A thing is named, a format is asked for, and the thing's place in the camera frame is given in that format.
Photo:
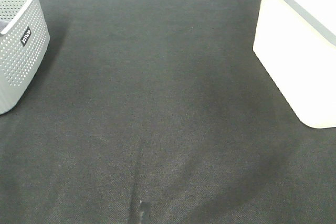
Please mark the black fabric table mat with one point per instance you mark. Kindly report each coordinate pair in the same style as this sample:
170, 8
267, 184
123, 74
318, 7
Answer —
158, 111

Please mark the white plastic storage bin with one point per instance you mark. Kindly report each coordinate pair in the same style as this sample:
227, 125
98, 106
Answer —
295, 42

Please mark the grey perforated plastic basket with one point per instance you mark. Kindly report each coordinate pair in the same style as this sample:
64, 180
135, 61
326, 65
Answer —
24, 41

